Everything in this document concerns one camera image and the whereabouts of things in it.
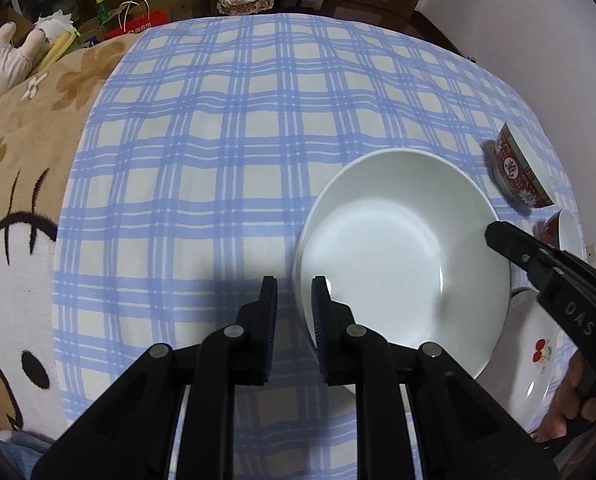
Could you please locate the large white bowl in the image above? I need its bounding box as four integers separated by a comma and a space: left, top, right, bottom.
294, 149, 512, 397

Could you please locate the white-haired doll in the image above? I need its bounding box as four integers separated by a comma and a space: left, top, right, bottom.
32, 10, 78, 43

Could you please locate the large white cherry plate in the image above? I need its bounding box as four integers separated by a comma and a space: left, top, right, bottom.
475, 287, 586, 433

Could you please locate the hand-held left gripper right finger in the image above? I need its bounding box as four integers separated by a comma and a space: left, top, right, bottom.
310, 275, 561, 480

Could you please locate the tan cartoon blanket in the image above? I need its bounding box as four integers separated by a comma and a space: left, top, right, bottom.
0, 35, 143, 436

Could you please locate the red patterned bowl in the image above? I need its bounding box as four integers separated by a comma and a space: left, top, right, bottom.
493, 121, 557, 210
537, 208, 585, 261

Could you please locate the wicker basket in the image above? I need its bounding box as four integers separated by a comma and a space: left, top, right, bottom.
217, 0, 277, 15

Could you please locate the pink white plush toy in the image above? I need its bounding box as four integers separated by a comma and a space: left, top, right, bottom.
0, 21, 51, 106

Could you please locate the blue towel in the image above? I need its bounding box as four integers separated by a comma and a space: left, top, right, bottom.
0, 430, 53, 461

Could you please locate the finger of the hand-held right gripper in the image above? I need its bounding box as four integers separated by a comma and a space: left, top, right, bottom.
485, 220, 570, 292

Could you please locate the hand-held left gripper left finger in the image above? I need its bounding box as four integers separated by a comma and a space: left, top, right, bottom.
30, 275, 279, 480

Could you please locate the open cardboard box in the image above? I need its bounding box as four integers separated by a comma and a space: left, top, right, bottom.
0, 7, 34, 36

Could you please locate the red paper bag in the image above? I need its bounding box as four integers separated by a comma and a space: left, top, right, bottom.
104, 0, 171, 41

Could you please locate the yellow fabric item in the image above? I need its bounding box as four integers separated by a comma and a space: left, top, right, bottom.
38, 32, 73, 68

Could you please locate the blue plaid bed sheet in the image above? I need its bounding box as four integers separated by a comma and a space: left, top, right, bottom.
52, 12, 586, 480

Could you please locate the person's right hand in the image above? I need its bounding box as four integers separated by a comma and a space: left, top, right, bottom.
535, 347, 591, 443

